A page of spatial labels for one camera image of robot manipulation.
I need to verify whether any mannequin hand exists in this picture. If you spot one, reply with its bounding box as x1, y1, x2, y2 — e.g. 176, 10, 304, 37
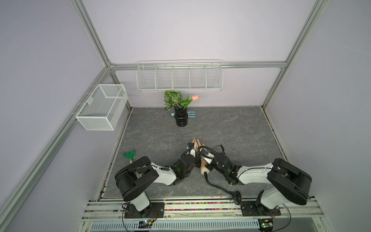
200, 156, 242, 205

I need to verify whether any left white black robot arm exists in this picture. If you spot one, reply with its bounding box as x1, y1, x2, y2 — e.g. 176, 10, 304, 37
115, 141, 201, 214

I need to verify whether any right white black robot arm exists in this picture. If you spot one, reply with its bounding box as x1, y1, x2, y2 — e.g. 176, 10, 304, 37
196, 145, 312, 215

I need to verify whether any black plant pot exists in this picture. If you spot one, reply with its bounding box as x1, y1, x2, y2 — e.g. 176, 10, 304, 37
174, 108, 188, 127

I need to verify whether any light blue plastic block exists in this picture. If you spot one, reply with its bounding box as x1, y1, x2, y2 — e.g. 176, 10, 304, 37
171, 111, 197, 118

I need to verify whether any green toy rake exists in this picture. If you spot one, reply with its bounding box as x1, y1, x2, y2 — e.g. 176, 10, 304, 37
123, 149, 136, 164

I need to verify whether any green artificial plant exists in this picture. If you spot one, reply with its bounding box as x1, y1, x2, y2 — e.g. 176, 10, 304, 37
163, 90, 193, 111

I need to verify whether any left small circuit board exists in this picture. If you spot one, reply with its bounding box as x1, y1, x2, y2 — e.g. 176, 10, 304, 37
138, 220, 153, 229

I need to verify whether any right green circuit board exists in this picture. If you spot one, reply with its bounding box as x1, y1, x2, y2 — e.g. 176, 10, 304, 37
258, 219, 274, 232

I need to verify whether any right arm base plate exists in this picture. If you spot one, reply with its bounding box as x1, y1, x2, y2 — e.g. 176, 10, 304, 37
240, 201, 281, 217

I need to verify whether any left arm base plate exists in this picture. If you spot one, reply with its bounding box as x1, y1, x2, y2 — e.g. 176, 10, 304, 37
124, 202, 165, 218

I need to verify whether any white slotted cable duct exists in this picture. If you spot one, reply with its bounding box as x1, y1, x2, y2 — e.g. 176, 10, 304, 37
90, 219, 260, 232

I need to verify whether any long white wire shelf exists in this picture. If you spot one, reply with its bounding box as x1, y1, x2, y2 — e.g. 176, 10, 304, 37
136, 60, 224, 91

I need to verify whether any white wire basket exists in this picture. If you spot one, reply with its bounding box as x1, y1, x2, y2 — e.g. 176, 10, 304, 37
75, 84, 128, 131

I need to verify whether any aluminium front rail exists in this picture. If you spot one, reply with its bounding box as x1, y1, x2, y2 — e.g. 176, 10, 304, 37
82, 198, 325, 221

